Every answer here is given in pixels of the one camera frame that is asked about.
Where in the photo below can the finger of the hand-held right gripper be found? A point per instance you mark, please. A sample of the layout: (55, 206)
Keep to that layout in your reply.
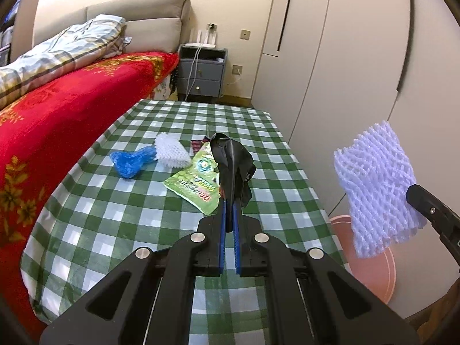
(431, 208)

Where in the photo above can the red floral blanket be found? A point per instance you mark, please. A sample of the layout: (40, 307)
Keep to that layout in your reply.
(72, 107)

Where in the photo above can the blue plastic bag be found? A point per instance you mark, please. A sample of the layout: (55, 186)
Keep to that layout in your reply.
(127, 161)

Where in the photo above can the grey nightstand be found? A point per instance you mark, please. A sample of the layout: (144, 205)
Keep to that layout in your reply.
(205, 75)

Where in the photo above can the lilac foam fruit net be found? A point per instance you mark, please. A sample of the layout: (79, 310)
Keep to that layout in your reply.
(373, 187)

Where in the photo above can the cream wardrobe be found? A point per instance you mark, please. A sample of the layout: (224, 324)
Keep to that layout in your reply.
(323, 79)

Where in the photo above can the beige upholstered headboard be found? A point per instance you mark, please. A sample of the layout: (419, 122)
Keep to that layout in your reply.
(154, 32)

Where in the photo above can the white foam fruit net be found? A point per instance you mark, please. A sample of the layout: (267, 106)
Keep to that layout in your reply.
(172, 151)

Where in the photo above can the pink plastic bin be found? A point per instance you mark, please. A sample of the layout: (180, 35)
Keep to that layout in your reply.
(373, 276)

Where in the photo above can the wall socket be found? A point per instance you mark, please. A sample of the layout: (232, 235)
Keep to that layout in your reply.
(237, 69)

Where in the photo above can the green checked tablecloth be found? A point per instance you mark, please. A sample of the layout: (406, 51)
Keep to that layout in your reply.
(107, 222)

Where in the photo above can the floral bed sheet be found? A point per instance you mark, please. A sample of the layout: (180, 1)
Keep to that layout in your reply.
(163, 88)

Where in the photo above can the small dark wrapper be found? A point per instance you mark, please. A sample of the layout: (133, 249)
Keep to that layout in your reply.
(197, 145)

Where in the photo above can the black plastic bag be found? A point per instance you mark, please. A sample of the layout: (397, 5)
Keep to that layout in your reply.
(233, 158)

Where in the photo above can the white router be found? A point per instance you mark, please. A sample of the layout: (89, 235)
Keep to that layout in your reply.
(201, 45)

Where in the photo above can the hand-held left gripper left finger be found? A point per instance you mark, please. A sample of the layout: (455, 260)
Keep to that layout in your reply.
(222, 230)

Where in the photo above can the green snack packet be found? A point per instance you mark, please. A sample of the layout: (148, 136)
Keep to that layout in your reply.
(194, 183)

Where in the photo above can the person's right forearm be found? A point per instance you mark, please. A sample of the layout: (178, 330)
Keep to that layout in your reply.
(445, 316)

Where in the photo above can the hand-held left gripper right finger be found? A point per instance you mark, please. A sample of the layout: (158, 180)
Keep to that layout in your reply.
(236, 230)

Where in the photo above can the striped plaid quilt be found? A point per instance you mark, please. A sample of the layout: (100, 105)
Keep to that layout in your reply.
(54, 54)

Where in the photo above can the storage shelf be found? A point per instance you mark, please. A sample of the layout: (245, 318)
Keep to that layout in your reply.
(7, 39)

